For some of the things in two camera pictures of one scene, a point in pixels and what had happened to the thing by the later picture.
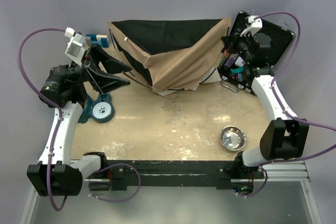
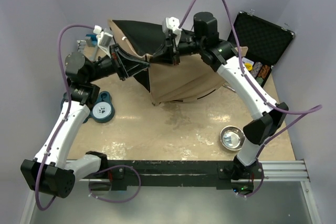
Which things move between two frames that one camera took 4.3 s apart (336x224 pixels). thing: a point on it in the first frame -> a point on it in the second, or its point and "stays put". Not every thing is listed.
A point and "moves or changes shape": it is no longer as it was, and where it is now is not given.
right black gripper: (230, 42) -> (165, 53)
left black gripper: (103, 83) -> (127, 65)
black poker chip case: (244, 57) stays put
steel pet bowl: (232, 138) stays put
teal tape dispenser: (101, 110) stays put
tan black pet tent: (170, 54) moves or changes shape
